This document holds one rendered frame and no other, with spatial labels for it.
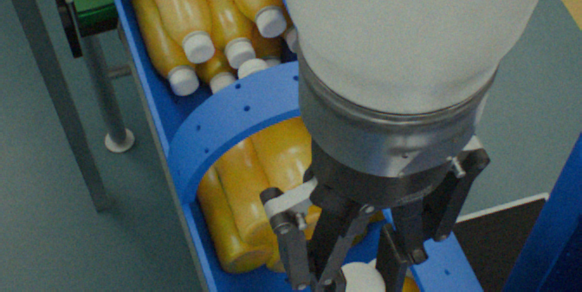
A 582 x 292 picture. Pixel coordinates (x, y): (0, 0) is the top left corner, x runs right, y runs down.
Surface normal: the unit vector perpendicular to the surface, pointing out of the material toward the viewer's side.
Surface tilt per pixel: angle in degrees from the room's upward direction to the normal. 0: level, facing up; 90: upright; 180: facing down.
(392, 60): 93
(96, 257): 0
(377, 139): 90
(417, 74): 96
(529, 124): 0
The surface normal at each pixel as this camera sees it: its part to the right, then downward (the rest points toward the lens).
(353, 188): -0.43, 0.76
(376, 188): -0.20, 0.82
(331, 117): -0.69, 0.61
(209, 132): -0.62, -0.25
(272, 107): -0.15, -0.51
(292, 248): 0.34, 0.78
